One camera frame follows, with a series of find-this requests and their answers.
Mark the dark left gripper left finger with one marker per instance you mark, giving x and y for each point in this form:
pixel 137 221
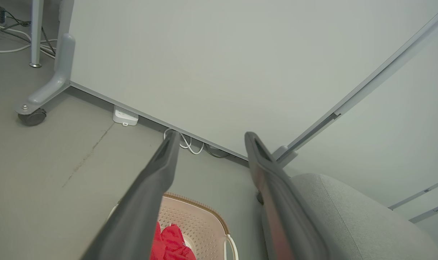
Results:
pixel 139 209

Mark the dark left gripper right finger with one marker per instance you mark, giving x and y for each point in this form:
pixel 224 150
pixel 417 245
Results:
pixel 283 216

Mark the red garment with white stripes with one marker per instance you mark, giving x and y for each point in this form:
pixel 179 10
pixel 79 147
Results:
pixel 172 242

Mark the grey fabric sofa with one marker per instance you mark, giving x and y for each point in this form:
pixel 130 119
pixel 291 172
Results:
pixel 367 224

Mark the beige perforated laundry basket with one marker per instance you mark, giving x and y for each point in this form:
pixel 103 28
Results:
pixel 200 224

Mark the grey partition foot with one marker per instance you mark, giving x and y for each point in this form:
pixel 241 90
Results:
pixel 285 153
pixel 56 83

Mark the small white power strip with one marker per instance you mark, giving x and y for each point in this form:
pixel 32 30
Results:
pixel 125 116

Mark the black caster wheel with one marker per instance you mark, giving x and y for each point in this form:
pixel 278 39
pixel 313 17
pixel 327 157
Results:
pixel 33 117

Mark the narrow white partition panel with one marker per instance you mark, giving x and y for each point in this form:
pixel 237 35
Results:
pixel 403 126

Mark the large white partition panel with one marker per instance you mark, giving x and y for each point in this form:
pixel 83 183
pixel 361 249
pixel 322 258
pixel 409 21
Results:
pixel 222 65

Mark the grey metal table leg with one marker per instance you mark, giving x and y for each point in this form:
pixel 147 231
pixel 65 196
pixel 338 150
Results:
pixel 36 32

